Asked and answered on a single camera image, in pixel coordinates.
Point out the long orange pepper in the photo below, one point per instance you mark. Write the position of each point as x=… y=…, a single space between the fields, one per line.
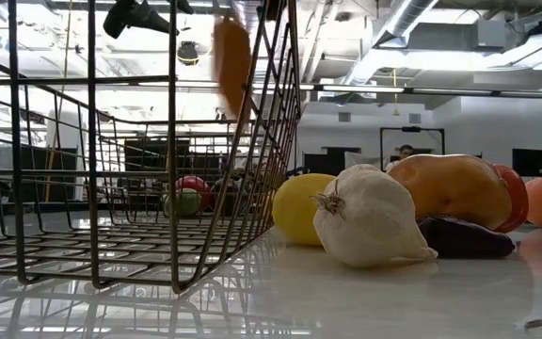
x=231 y=66

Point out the red apple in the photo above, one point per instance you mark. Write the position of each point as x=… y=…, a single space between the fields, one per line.
x=198 y=182

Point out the silver ceiling air duct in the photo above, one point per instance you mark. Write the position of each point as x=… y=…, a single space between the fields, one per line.
x=405 y=19

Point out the person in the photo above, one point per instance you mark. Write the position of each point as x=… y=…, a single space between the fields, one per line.
x=405 y=151

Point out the orange yellow pepper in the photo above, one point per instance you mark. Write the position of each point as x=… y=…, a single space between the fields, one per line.
x=454 y=188

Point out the small purple eggplant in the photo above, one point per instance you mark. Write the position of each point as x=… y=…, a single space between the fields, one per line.
x=468 y=240

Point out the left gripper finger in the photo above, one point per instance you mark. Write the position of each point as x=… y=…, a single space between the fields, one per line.
x=146 y=19

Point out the black hanging dome lamp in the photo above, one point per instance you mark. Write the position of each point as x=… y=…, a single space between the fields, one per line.
x=187 y=53

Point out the black wall monitor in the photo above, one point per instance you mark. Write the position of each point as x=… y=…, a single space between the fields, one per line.
x=530 y=162

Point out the white garlic bulb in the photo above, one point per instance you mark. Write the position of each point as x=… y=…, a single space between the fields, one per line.
x=370 y=226

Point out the ribbed orange-red tomato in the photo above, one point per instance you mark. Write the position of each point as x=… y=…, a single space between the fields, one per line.
x=518 y=198

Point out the black framed rig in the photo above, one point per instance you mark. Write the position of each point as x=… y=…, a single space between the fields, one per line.
x=412 y=128

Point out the yellow lemon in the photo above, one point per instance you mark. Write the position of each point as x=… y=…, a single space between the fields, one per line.
x=294 y=212

